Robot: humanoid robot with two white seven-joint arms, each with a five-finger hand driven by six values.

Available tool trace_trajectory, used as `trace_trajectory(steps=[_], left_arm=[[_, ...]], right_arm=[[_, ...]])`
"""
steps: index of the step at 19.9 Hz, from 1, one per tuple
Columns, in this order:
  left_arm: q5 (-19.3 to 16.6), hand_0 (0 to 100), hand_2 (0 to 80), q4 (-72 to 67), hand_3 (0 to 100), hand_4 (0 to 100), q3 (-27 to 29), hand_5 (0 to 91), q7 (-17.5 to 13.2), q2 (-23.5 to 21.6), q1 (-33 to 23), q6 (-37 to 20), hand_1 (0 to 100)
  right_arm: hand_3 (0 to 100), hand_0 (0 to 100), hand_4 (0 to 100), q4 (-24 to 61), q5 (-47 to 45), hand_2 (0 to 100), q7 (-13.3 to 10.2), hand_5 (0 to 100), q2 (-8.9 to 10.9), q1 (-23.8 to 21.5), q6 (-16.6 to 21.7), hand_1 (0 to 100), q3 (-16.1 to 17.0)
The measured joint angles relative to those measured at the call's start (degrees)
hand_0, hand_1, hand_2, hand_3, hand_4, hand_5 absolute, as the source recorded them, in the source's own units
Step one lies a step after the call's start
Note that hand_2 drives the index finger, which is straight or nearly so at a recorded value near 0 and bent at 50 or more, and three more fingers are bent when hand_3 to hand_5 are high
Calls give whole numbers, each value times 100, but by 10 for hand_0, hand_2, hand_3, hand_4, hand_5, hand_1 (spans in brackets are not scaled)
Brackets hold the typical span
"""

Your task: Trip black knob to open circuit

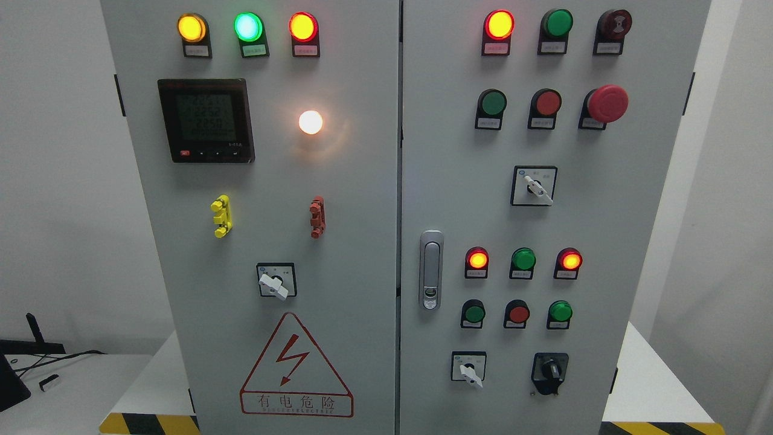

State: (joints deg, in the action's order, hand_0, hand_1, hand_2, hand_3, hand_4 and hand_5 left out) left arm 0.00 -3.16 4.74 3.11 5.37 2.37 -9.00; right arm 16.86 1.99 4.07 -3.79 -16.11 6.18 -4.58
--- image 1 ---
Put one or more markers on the dark red buzzer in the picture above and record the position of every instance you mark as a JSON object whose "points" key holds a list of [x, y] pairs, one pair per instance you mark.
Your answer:
{"points": [[612, 28]]}

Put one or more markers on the dark tablet corner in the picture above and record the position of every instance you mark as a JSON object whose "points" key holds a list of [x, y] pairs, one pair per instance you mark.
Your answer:
{"points": [[13, 390]]}

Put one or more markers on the black device with antenna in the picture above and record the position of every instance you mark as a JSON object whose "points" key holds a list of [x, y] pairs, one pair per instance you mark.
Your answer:
{"points": [[39, 345]]}

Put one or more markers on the lit red indicator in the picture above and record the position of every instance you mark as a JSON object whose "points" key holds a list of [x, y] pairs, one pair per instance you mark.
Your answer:
{"points": [[497, 33], [477, 263], [569, 260]]}

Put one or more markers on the white selector switch upper right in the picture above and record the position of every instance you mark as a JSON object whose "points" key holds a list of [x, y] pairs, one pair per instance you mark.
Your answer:
{"points": [[533, 186]]}

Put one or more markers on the red-brown terminal connector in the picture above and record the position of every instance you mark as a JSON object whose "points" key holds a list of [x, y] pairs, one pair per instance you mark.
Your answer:
{"points": [[318, 217]]}

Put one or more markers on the green lit indicator light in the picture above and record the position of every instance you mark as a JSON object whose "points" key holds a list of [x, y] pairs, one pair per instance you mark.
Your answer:
{"points": [[251, 34]]}

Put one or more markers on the black rotary knob switch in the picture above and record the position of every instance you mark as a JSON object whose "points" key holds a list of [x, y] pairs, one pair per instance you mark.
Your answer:
{"points": [[549, 371]]}

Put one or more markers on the green push button lower right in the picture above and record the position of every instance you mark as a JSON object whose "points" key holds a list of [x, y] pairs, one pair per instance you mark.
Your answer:
{"points": [[559, 315]]}

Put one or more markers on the white selector switch lower right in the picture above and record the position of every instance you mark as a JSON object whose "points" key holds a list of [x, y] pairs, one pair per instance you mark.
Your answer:
{"points": [[469, 367]]}

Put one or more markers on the black digital power meter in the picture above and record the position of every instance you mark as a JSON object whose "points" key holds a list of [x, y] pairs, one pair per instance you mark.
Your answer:
{"points": [[207, 120]]}

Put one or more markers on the green indicator top right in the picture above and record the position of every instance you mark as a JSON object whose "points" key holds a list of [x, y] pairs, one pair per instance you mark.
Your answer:
{"points": [[553, 32]]}

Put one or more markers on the red push button lower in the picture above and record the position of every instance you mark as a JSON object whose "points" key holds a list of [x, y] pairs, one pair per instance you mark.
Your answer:
{"points": [[516, 314]]}

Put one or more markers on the red-orange indicator light left door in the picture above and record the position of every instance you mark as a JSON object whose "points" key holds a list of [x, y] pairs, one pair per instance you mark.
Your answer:
{"points": [[304, 30]]}

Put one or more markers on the lit red indicator middle left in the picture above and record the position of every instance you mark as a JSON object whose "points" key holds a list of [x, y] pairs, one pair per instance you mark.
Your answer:
{"points": [[477, 263]]}

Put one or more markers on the green indicator middle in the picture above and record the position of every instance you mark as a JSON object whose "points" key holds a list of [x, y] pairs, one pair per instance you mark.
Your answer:
{"points": [[522, 263]]}

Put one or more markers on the grey electrical control cabinet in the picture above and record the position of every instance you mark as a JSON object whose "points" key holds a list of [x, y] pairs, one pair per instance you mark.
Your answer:
{"points": [[397, 84]]}

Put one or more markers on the red mushroom emergency stop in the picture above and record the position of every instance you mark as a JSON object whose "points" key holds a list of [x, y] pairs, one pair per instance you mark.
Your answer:
{"points": [[603, 105]]}

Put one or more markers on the lit red indicator top right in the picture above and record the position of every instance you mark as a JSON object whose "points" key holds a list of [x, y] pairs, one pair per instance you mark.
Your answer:
{"points": [[497, 33]]}

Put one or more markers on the silver door latch handle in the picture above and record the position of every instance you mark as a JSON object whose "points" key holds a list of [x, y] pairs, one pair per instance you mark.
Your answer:
{"points": [[430, 273]]}

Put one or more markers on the green push button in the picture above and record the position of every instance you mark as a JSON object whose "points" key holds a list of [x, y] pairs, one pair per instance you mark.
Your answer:
{"points": [[473, 313], [490, 108], [559, 315]]}

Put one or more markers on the red push button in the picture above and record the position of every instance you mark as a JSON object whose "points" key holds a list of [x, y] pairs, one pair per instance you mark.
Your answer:
{"points": [[516, 314], [544, 107]]}

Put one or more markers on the yellow indicator light top left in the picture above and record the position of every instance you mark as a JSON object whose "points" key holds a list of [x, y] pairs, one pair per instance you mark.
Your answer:
{"points": [[195, 35]]}

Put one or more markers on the white selector switch left door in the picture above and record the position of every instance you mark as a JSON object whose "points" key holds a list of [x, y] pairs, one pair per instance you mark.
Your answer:
{"points": [[277, 279]]}

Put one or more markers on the yellow terminal connector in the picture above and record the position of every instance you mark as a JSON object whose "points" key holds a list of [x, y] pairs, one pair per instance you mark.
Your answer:
{"points": [[222, 216]]}

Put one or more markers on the red push button upper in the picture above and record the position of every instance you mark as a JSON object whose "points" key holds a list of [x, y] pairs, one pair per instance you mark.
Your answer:
{"points": [[544, 107]]}

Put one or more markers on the red electric hazard warning sticker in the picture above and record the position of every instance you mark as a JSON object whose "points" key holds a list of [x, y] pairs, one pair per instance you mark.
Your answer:
{"points": [[293, 377]]}

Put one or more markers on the green push button upper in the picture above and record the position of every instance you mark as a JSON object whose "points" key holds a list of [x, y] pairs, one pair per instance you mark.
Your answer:
{"points": [[490, 108]]}

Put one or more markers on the white glowing lamp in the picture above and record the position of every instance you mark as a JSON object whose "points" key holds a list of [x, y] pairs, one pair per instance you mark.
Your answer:
{"points": [[310, 122]]}

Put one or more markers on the small white black dongle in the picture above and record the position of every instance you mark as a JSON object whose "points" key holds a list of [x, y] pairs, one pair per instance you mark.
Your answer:
{"points": [[49, 382]]}

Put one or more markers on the green push button lower left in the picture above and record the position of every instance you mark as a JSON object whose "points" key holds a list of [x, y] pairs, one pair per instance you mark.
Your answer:
{"points": [[473, 313]]}

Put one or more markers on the white selector switch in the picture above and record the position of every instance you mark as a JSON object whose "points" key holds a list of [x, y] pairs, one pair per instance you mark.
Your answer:
{"points": [[533, 186], [469, 367]]}

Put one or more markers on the lit red indicator middle right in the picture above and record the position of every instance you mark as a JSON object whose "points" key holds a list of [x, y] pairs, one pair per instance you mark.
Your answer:
{"points": [[569, 260]]}

